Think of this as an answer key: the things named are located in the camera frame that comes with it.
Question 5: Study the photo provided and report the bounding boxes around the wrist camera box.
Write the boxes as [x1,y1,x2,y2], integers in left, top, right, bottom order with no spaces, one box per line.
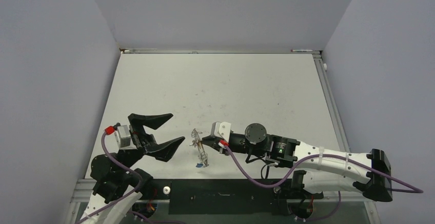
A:
[210,121,231,148]
[104,125,137,150]

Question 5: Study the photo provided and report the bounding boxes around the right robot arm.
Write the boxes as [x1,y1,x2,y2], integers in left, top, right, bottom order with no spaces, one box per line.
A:
[201,122,392,202]

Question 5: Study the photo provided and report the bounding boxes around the aluminium frame rail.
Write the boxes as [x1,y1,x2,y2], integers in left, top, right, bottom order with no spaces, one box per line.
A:
[312,51,349,151]
[71,179,370,202]
[120,49,321,55]

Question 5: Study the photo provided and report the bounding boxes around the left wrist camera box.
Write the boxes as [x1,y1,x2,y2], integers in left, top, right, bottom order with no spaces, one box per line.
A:
[104,125,137,150]

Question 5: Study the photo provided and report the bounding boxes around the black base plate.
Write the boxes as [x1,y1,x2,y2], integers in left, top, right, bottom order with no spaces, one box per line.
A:
[139,179,324,215]

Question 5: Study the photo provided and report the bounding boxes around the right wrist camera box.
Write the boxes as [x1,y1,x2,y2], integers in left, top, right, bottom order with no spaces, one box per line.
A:
[210,121,231,148]

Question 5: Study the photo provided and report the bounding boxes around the red white marker pen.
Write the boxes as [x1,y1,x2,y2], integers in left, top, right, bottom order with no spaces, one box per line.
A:
[291,49,313,53]

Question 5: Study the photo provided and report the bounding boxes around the aluminium frame rail right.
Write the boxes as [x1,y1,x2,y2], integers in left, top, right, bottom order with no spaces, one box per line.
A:
[312,51,349,151]

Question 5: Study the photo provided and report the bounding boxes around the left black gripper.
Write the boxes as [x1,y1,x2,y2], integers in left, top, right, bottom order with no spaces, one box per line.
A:
[120,113,185,172]

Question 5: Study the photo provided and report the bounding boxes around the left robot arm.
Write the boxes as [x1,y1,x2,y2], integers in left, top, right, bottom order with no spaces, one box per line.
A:
[78,113,185,223]

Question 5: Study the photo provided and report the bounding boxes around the aluminium frame rail back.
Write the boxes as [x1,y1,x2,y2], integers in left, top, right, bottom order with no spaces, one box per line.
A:
[120,49,321,55]

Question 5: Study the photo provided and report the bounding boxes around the aluminium frame rail front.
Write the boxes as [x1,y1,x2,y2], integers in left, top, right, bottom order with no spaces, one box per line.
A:
[71,179,370,202]

